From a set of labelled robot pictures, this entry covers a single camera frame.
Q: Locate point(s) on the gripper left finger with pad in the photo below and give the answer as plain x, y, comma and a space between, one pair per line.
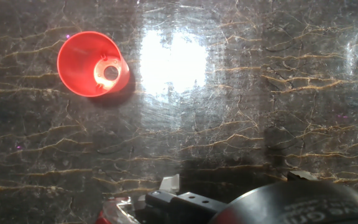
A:
182, 207

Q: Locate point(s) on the gripper right finger with pad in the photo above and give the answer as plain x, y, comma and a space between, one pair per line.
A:
301, 176

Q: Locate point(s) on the red plastic cup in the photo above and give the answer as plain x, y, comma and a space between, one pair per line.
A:
79, 62

